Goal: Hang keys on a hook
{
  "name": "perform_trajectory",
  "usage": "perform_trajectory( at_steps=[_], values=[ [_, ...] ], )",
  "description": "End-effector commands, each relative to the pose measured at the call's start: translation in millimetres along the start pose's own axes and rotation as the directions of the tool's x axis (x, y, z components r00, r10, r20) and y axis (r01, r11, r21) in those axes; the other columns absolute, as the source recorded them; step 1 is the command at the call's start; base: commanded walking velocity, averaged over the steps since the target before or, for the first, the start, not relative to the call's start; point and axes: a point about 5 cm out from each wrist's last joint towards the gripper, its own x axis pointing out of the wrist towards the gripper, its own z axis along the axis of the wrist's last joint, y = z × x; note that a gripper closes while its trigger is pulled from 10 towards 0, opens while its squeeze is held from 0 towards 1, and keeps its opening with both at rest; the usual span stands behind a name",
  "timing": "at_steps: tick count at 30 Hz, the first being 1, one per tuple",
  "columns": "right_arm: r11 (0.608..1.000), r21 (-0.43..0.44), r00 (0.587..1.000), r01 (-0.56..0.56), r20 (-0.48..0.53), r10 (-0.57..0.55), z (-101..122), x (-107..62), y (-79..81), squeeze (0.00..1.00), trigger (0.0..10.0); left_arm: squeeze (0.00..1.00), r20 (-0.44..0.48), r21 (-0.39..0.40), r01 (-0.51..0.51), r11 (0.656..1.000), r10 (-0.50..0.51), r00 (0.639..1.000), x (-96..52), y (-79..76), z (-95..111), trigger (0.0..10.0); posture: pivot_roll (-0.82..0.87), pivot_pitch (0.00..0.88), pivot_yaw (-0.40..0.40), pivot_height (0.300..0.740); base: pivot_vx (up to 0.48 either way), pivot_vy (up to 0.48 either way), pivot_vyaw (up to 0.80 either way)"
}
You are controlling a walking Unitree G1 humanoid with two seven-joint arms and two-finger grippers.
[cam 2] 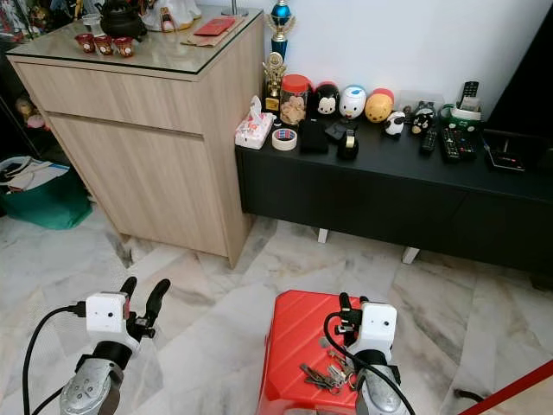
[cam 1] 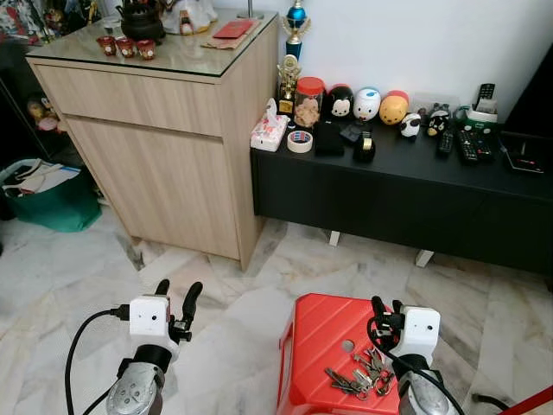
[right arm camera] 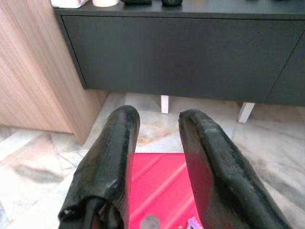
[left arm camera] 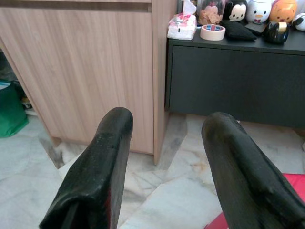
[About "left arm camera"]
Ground black fabric pouch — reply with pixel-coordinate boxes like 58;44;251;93
219;20;257;42

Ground black low console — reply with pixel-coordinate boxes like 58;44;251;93
164;26;305;128

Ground orange bear plush toy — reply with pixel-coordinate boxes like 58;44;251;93
269;0;298;24

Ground black mouse plush toy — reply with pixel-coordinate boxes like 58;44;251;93
223;0;248;23

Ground green shopping bag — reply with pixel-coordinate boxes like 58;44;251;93
0;80;29;138

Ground white pink tissue pack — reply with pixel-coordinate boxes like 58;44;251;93
167;0;198;41

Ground small white black plush toy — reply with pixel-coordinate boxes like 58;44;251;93
291;11;305;31

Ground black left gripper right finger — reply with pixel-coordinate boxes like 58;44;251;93
201;112;305;229

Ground light wooden cabinet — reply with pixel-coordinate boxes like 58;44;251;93
0;0;178;165

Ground clear plastic snack jar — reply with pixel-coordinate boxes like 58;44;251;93
196;0;227;26

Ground white duck plush toy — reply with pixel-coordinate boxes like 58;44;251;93
245;0;272;24

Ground red plastic stool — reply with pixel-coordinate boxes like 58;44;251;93
204;173;305;229

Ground beige masking tape roll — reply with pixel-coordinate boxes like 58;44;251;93
199;24;226;41

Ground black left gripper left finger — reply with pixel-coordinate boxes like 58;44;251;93
39;106;134;229

